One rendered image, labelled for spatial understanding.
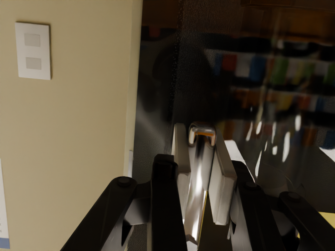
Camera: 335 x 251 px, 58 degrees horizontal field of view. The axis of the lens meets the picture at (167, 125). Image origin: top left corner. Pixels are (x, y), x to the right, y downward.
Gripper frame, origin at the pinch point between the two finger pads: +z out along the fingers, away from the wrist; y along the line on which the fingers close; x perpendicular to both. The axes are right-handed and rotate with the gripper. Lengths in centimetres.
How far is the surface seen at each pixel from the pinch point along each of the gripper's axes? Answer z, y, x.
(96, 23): 49, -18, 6
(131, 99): 5.6, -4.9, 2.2
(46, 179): 49, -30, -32
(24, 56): 48, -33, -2
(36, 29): 48, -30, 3
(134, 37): 5.6, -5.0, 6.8
